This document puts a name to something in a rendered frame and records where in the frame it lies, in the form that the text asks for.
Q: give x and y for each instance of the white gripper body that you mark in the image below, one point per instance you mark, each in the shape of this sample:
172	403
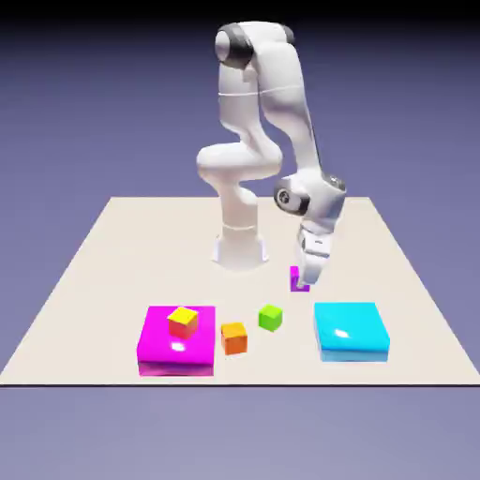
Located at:
313	262

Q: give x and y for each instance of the small magenta cube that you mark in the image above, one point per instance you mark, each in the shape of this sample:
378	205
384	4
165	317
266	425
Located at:
294	277

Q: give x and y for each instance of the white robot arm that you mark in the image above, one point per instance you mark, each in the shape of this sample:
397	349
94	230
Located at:
277	112

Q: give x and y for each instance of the small green cube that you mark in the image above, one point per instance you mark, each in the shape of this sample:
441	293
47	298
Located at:
270	317

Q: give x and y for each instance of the small orange cube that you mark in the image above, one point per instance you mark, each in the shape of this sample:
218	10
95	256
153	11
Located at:
234	338

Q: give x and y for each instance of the small yellow cube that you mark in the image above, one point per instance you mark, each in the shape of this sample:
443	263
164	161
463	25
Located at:
183	321

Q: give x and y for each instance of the large cyan box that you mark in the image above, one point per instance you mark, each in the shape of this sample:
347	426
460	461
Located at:
350	332

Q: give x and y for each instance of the large magenta box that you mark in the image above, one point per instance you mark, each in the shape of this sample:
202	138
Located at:
180	352

